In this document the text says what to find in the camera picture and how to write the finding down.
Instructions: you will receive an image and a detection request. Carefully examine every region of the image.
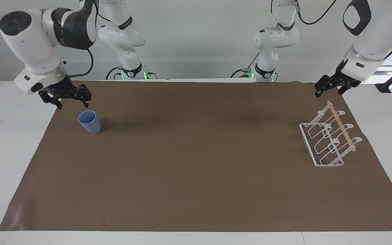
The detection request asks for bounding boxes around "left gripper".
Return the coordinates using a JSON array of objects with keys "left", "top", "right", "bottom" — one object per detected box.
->
[{"left": 314, "top": 59, "right": 362, "bottom": 98}]

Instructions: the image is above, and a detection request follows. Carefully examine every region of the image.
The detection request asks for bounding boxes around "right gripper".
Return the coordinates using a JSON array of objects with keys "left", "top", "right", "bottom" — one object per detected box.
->
[{"left": 39, "top": 76, "right": 92, "bottom": 110}]

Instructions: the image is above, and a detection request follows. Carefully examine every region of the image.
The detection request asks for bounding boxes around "blue plastic cup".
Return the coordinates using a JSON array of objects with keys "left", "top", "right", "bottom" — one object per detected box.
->
[{"left": 78, "top": 110, "right": 102, "bottom": 134}]

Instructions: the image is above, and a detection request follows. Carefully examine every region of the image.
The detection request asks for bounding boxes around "white wire cup holder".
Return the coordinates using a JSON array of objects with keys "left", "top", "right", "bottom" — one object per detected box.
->
[{"left": 299, "top": 100, "right": 363, "bottom": 168}]

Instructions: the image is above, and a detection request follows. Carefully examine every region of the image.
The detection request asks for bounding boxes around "black cable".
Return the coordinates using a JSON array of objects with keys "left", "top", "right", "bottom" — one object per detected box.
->
[
  {"left": 294, "top": 0, "right": 338, "bottom": 25},
  {"left": 230, "top": 51, "right": 262, "bottom": 79},
  {"left": 106, "top": 66, "right": 124, "bottom": 81},
  {"left": 69, "top": 49, "right": 95, "bottom": 78}
]

